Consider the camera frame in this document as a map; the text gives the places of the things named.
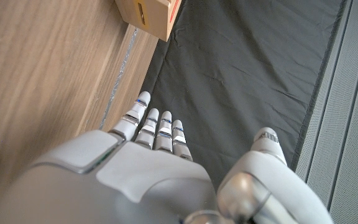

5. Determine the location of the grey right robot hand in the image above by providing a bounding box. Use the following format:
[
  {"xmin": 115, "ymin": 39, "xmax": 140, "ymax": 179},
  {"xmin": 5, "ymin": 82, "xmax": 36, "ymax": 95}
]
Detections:
[{"xmin": 0, "ymin": 90, "xmax": 335, "ymax": 224}]

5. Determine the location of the black fabric backdrop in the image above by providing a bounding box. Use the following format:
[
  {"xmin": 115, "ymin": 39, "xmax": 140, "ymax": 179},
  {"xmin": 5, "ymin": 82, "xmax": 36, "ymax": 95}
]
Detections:
[{"xmin": 138, "ymin": 0, "xmax": 349, "ymax": 190}]

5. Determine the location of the wooden coin slot box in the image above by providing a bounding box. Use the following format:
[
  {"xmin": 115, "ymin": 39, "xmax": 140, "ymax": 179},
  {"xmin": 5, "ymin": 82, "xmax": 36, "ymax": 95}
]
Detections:
[{"xmin": 114, "ymin": 0, "xmax": 183, "ymax": 43}]

